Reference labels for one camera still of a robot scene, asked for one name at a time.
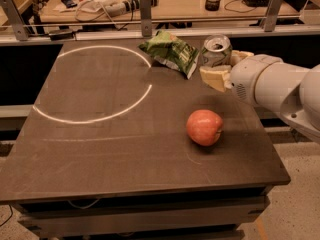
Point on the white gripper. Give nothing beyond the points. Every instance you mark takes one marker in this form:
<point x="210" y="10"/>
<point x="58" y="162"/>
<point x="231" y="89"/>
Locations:
<point x="245" y="78"/>

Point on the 7up soda can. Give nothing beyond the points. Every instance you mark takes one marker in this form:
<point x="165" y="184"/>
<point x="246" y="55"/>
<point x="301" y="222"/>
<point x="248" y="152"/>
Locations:
<point x="217" y="50"/>

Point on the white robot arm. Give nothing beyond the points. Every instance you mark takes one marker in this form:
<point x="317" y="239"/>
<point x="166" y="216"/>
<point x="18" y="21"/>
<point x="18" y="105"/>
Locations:
<point x="289" y="91"/>

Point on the green jalapeno chip bag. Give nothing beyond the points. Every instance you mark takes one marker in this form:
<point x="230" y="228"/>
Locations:
<point x="173" y="52"/>

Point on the black round cup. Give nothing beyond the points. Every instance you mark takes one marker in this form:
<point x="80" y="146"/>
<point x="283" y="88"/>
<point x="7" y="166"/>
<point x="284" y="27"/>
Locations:
<point x="212" y="5"/>

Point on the red apple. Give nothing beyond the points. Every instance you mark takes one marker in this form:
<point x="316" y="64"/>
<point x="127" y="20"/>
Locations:
<point x="204" y="127"/>

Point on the grey cylindrical tool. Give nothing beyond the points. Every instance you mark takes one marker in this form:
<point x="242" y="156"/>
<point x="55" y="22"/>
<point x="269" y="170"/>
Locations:
<point x="126" y="7"/>

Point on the white cloth bundle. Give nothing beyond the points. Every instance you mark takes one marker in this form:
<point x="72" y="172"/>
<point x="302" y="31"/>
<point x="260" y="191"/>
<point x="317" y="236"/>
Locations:
<point x="93" y="6"/>

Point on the wooden background desk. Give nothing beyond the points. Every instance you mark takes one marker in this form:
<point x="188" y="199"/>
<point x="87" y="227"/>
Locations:
<point x="177" y="10"/>

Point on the right metal bracket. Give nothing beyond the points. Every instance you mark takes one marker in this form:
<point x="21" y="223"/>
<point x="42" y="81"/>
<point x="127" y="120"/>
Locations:
<point x="270" y="19"/>

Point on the metal bracket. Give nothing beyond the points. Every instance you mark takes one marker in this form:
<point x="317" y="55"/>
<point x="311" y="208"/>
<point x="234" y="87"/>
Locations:
<point x="15" y="19"/>
<point x="145" y="15"/>
<point x="270" y="19"/>

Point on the middle metal bracket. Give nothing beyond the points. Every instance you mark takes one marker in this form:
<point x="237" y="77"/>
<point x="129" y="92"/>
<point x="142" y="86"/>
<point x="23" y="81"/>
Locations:
<point x="145" y="15"/>

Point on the black device on rail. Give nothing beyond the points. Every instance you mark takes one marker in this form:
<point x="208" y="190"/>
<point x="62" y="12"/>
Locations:
<point x="61" y="34"/>

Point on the left metal bracket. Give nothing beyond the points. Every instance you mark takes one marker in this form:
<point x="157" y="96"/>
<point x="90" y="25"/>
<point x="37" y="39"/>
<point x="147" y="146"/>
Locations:
<point x="15" y="19"/>

